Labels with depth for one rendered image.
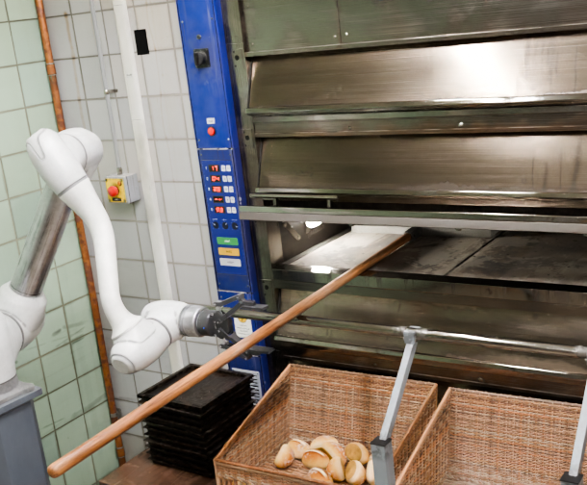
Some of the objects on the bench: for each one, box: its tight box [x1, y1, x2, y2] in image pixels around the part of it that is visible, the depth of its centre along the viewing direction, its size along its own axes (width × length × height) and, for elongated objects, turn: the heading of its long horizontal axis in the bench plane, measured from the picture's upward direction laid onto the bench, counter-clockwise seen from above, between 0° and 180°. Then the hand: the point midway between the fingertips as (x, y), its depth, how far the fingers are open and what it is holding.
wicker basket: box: [396, 387, 587, 485], centre depth 247 cm, size 49×56×28 cm
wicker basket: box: [213, 364, 438, 485], centre depth 279 cm, size 49×56×28 cm
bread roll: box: [321, 442, 346, 465], centre depth 291 cm, size 6×10×7 cm
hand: (264, 329), depth 244 cm, fingers open, 12 cm apart
